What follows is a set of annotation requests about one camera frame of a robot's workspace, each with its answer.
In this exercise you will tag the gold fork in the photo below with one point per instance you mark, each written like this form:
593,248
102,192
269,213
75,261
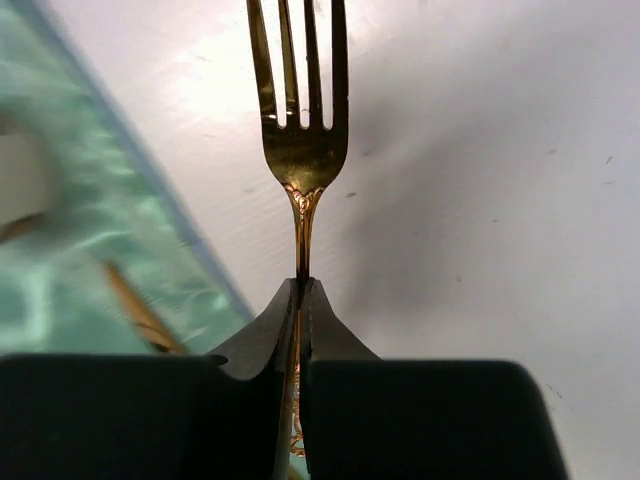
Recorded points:
304,159

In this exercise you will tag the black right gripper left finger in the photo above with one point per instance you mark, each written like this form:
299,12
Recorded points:
225,414

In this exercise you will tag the gold knife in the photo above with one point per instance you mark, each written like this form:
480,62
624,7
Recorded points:
145,321

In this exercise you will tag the green satin placemat cloth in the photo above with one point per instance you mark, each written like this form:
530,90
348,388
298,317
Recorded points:
78,193

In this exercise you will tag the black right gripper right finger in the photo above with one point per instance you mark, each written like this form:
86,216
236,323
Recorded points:
367,418

